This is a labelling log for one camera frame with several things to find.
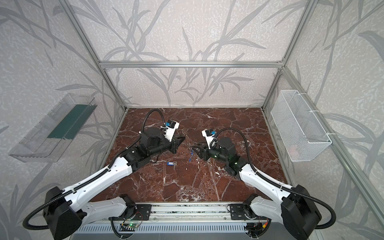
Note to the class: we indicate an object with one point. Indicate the clear plastic wall shelf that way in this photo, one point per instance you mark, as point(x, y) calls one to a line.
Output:
point(50, 138)

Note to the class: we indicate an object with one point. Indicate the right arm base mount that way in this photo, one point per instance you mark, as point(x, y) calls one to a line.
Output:
point(237, 213)

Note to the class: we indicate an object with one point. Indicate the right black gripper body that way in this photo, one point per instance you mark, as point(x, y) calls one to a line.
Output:
point(205, 151)

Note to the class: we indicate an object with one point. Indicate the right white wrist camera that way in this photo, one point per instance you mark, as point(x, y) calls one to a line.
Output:
point(210, 136)

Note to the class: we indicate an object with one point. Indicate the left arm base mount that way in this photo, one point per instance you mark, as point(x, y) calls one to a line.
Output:
point(140, 212)

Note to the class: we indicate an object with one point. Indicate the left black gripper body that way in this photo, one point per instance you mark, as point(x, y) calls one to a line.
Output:
point(172, 145)

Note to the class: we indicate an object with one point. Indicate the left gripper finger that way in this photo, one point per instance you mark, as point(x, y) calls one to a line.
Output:
point(179, 139)
point(175, 148)

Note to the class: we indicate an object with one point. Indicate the white wire mesh basket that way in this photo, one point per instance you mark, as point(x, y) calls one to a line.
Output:
point(303, 135)

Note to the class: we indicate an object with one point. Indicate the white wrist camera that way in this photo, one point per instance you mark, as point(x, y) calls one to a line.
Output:
point(210, 136)
point(170, 128)

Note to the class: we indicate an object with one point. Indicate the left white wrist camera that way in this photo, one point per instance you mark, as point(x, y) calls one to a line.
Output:
point(170, 128)

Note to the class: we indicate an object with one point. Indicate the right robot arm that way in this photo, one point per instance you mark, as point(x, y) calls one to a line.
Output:
point(284, 204)

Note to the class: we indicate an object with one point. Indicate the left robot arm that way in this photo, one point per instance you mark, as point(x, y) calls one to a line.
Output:
point(76, 209)

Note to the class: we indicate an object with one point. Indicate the aluminium front rail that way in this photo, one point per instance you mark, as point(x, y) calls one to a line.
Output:
point(194, 212)

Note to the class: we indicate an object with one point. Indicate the green circuit board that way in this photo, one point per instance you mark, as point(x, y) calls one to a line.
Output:
point(129, 227)

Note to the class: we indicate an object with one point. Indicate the aluminium frame crossbar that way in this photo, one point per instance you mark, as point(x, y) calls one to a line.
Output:
point(188, 64)

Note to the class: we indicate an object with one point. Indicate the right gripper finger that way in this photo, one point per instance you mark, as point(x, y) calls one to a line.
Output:
point(200, 154)
point(198, 148)

